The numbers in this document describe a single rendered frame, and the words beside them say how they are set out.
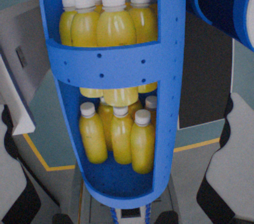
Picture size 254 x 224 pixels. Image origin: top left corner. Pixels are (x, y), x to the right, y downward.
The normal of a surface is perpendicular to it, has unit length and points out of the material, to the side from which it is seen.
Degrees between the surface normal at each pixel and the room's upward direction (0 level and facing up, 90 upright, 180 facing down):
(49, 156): 0
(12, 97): 0
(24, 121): 0
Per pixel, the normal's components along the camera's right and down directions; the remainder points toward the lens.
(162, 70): 0.57, 0.41
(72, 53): -0.41, 0.52
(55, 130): 0.05, 0.53
